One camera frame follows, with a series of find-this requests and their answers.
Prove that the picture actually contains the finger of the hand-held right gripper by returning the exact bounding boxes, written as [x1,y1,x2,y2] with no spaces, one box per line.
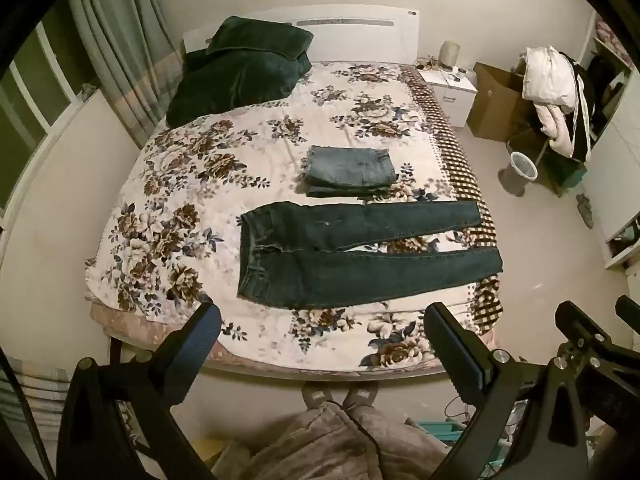
[616,295,640,325]
[556,301,618,356]

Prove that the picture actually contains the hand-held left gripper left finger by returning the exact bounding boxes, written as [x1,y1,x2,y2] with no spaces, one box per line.
[56,301,222,480]

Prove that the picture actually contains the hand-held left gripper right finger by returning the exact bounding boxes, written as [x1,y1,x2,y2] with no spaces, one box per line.
[424,302,588,480]

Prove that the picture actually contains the dark blue jeans pants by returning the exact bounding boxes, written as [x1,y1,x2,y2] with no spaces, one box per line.
[237,200,503,309]

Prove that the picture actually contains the teal box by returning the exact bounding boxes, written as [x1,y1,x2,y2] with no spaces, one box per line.
[417,417,471,445]

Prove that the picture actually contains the grey slipper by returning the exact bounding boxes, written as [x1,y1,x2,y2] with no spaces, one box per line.
[345,386,381,409]
[302,386,342,409]

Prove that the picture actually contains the grey shoe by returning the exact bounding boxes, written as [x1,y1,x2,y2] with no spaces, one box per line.
[575,194,596,227]

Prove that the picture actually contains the white wardrobe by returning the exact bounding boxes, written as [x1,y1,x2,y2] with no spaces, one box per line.
[582,25,640,271]

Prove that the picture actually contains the grey trash bin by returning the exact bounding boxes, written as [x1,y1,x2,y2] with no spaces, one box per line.
[498,151,538,197]

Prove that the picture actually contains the white radiator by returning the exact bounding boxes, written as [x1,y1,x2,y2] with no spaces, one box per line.
[7,360,71,443]

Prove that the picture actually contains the pink garment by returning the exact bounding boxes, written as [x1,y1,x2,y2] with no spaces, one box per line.
[535,102,581,158]

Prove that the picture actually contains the black garment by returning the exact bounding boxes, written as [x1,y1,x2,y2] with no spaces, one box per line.
[560,52,603,162]

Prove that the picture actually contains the folded light blue jeans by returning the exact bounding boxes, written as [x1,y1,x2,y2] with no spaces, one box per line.
[303,145,399,198]

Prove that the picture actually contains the cardboard box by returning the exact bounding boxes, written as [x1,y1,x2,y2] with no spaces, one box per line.
[466,62,540,142]

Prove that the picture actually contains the white nightstand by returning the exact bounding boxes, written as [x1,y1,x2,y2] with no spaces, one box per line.
[417,66,478,128]

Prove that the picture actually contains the white jacket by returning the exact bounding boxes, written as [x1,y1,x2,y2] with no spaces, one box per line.
[522,46,576,108]

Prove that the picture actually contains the dark green pillows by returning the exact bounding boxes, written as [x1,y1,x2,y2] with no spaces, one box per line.
[166,47,313,128]

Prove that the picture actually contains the window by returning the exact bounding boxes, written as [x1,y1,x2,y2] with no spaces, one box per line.
[0,25,101,211]

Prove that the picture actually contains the grey-green curtain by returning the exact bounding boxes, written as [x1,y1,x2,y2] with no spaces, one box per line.
[65,0,186,146]

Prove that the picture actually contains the dark green pillow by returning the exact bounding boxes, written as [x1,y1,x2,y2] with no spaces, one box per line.
[206,16,314,60]

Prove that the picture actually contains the white headboard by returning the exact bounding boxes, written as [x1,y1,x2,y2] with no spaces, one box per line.
[182,8,421,66]

